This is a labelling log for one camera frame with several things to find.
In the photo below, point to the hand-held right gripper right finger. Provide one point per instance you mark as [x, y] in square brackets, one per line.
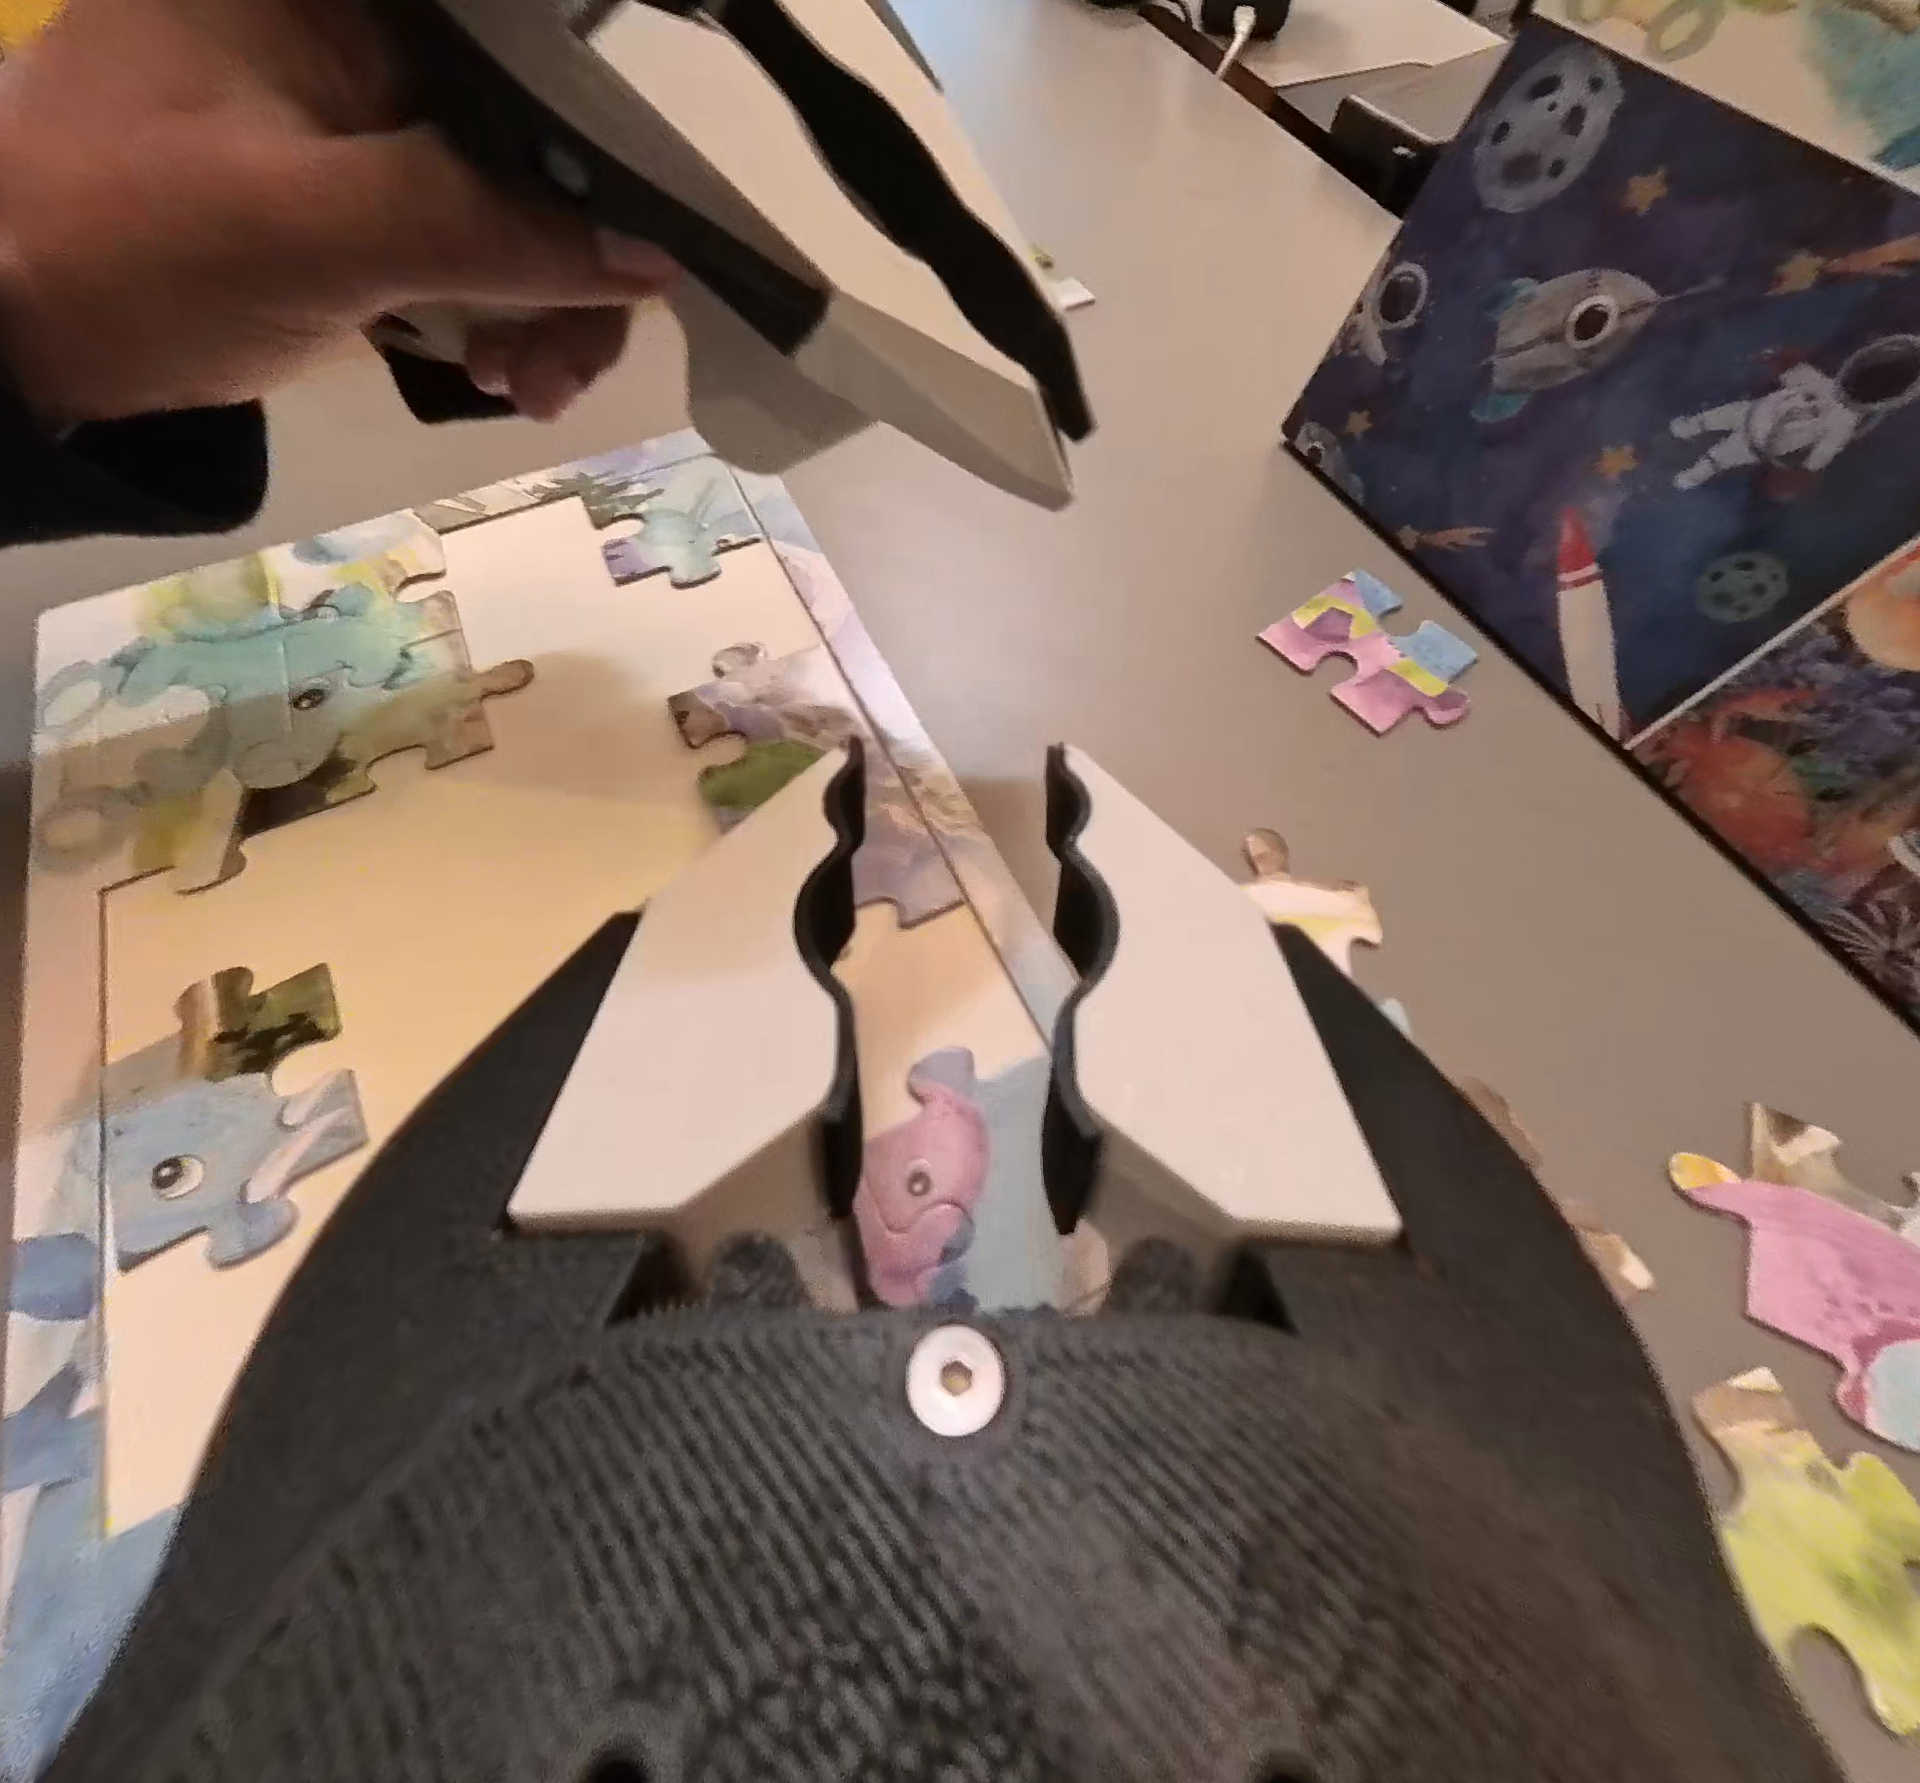
[1231, 1063]

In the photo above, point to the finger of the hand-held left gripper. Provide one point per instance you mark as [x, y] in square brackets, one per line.
[885, 118]
[719, 126]

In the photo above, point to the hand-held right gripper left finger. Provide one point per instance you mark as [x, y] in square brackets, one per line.
[676, 1063]

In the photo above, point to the pale sky green puzzle piece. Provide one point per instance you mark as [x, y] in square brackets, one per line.
[1069, 290]

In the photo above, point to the dinosaur puzzle board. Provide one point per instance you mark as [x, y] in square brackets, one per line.
[451, 943]

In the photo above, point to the blue winged corner puzzle piece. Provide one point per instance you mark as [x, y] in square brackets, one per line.
[676, 526]

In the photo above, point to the person's left hand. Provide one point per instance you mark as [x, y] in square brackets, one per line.
[197, 192]

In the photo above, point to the pink lavender puzzle piece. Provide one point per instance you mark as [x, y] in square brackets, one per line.
[925, 1184]

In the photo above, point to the purple green head puzzle piece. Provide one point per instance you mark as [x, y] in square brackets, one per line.
[914, 855]

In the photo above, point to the purple blue yellow puzzle piece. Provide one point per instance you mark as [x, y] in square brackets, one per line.
[1366, 660]

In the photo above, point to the teal dinosaur eye puzzle piece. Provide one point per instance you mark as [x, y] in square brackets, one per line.
[386, 734]

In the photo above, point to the yellow blue sky puzzle piece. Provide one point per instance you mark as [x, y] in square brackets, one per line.
[377, 614]

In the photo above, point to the teal yellow green puzzle piece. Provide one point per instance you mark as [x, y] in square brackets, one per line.
[121, 827]

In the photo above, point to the scattered loose puzzle pieces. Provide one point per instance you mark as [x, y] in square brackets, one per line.
[1829, 1259]

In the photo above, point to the teal dinosaur ear puzzle piece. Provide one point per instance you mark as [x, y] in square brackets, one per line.
[152, 671]

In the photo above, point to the illustrated puzzle box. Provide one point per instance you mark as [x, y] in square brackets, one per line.
[1620, 389]

